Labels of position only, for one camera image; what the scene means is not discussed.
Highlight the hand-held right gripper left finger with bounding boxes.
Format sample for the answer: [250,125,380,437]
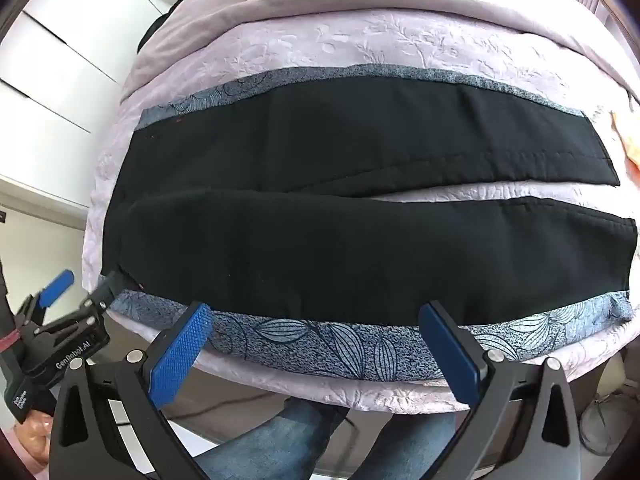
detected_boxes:
[48,301,216,480]

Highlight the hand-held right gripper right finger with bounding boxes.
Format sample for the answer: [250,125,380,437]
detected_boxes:
[419,300,591,480]

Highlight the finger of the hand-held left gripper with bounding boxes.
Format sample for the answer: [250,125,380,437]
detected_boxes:
[17,269,76,333]
[35,271,127,341]

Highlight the black pants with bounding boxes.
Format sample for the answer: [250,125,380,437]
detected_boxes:
[101,79,637,328]

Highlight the person's left hand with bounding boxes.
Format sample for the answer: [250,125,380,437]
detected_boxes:
[12,410,53,461]

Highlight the grey leaf-print cloth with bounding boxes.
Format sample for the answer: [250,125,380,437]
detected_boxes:
[107,64,636,381]

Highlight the person's legs in jeans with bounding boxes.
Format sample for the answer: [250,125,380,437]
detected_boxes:
[192,395,456,480]

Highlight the white floor fan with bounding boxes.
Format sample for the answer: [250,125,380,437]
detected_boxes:
[580,360,640,456]

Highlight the white wardrobe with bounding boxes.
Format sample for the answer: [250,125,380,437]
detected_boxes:
[0,0,173,211]

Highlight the orange cloth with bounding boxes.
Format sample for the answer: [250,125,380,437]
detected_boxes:
[611,110,640,166]

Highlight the lilac embossed bedspread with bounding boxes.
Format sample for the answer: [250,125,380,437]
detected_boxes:
[82,7,640,406]

